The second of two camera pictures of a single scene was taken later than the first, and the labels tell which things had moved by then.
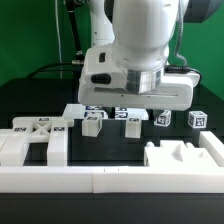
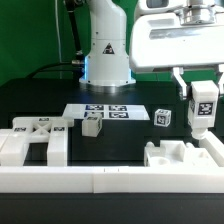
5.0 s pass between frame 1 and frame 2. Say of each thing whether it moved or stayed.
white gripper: moved
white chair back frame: stayed
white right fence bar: stayed
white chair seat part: stayed
